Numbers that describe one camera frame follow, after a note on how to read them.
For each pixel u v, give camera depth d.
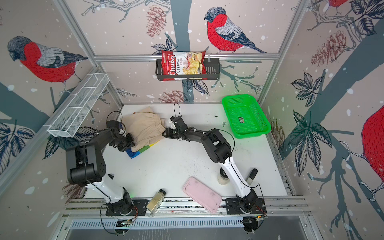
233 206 0.73
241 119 1.10
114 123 0.79
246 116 1.11
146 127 0.98
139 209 0.73
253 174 0.80
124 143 0.81
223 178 0.75
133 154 0.91
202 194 0.77
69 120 0.71
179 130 0.84
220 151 0.62
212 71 0.95
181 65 0.88
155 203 0.72
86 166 0.48
